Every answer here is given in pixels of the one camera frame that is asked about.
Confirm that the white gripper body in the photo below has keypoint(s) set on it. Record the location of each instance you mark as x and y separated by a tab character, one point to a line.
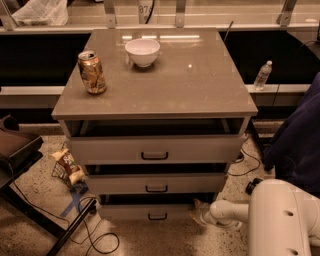
205	216

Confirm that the grey drawer cabinet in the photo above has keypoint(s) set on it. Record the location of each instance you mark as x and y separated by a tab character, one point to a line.
193	76

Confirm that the grey drawer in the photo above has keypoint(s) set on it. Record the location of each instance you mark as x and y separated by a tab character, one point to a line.
156	178
155	141
152	207

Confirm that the white ceramic bowl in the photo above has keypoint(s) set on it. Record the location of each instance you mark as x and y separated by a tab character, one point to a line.
143	51

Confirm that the brown chip bag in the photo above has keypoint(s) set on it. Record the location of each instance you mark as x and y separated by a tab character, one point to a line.
65	159

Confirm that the blue tape cross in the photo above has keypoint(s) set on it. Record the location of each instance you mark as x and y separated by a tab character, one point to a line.
76	196

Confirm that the small wire basket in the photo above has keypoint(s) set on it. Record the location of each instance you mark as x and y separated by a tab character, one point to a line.
59	172

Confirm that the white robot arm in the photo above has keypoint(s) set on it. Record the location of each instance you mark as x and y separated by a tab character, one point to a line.
282	219

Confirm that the clear plastic water bottle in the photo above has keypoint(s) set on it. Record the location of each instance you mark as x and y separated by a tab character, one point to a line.
263	76

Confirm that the white plastic bag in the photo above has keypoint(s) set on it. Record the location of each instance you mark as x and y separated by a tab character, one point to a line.
42	12

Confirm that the dark stand left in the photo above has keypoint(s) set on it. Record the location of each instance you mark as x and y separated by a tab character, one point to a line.
20	235

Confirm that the crushed gold soda can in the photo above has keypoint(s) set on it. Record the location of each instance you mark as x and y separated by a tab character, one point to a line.
91	72

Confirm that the grey bottom drawer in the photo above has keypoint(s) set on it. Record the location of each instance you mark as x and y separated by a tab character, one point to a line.
152	207

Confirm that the grey top drawer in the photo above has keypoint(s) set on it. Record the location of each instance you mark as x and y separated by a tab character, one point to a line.
155	141

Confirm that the dark blue office chair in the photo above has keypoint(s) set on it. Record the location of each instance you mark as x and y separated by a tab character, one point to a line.
294	150

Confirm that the grey middle drawer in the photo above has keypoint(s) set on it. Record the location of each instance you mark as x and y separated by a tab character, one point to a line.
156	178

